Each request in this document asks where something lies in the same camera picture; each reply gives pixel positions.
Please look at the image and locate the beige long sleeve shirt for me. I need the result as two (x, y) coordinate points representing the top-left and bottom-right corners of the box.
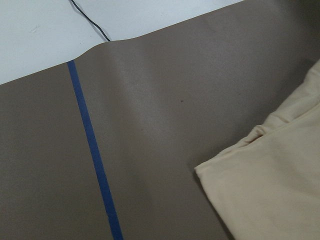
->
(195, 63), (320, 240)

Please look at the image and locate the black table cable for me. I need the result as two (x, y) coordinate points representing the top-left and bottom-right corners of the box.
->
(68, 0), (111, 42)

